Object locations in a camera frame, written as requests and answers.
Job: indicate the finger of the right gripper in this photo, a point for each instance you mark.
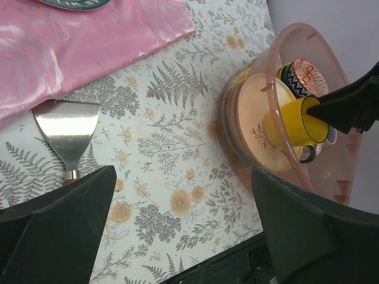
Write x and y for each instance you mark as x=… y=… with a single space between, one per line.
x=352 y=106

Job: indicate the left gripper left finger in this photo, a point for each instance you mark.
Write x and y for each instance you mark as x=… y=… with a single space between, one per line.
x=54 y=238

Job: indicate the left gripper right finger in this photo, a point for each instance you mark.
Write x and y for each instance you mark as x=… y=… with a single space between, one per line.
x=312 y=239

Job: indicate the red patterned small bowl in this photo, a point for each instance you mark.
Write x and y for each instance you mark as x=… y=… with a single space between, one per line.
x=310 y=77

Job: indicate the yellow orange cup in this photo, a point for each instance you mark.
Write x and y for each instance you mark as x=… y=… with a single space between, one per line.
x=302 y=128

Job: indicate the dark blue white bowl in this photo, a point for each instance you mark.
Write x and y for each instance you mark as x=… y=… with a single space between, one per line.
x=287 y=75

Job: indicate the yellow bottom plate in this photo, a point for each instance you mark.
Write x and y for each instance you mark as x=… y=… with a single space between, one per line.
x=251 y=107

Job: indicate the pink mug purple inside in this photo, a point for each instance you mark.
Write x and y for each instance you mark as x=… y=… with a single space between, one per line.
x=310 y=153

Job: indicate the pink transparent plastic bin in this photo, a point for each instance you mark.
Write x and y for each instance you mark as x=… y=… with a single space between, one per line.
x=331 y=174

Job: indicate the pink satin cloth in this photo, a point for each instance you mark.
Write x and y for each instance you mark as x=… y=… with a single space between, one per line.
x=46 y=52

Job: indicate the green rimmed white plate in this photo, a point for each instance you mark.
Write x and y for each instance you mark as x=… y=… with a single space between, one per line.
x=77 y=5

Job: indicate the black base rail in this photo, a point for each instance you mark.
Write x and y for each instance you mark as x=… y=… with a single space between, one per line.
x=247 y=262

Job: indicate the metal spatula wooden handle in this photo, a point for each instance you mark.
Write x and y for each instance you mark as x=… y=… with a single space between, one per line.
x=68 y=127

